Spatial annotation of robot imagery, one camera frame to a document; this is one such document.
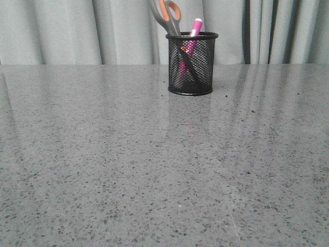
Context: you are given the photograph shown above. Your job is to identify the pink marker pen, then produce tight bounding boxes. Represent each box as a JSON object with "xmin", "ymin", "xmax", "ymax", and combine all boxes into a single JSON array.
[{"xmin": 178, "ymin": 18, "xmax": 203, "ymax": 83}]

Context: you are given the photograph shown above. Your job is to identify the grey orange scissors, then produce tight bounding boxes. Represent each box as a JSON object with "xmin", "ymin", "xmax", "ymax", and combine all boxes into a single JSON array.
[{"xmin": 149, "ymin": 1, "xmax": 191, "ymax": 80}]

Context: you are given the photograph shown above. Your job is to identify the black mesh pen holder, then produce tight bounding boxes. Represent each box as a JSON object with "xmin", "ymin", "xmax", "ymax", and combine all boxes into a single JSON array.
[{"xmin": 166, "ymin": 32, "xmax": 218, "ymax": 96}]

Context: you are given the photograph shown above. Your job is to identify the grey curtain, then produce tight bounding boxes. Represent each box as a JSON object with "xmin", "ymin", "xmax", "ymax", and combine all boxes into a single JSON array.
[{"xmin": 1, "ymin": 1, "xmax": 328, "ymax": 65}]

